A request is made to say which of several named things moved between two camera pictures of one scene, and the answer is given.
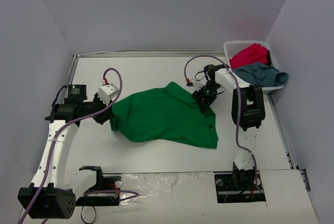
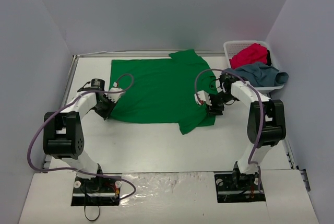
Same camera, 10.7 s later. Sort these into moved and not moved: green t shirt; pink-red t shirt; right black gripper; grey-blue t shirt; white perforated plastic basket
Moved: right black gripper; green t shirt
Not moved: white perforated plastic basket; grey-blue t shirt; pink-red t shirt
